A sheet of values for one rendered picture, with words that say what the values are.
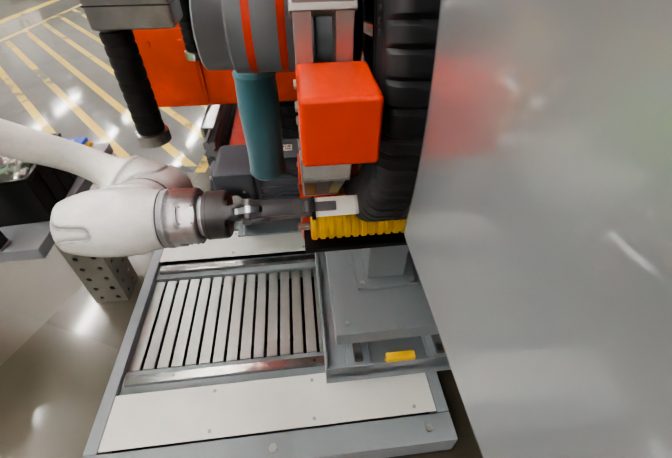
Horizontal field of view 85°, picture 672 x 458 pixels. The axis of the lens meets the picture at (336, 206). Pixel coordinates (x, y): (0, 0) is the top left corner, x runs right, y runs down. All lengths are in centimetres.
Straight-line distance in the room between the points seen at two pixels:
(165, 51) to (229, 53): 57
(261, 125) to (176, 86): 44
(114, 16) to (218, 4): 17
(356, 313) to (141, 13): 74
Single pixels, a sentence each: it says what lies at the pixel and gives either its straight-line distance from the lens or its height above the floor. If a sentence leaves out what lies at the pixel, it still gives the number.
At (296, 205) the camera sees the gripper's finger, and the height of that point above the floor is 67.
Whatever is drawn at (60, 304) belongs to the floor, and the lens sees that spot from 152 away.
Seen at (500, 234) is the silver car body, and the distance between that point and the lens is 20.
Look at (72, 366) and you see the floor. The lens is 135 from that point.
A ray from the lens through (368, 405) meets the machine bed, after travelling 101.
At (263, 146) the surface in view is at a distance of 86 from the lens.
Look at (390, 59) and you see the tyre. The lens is 37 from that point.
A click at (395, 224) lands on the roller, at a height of 52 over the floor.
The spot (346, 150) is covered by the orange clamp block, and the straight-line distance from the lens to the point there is 35.
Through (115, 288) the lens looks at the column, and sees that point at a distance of 138.
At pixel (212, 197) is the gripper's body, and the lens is 57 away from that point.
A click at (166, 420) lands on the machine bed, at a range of 107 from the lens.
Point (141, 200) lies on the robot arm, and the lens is 59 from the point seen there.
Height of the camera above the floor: 102
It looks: 41 degrees down
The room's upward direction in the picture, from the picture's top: straight up
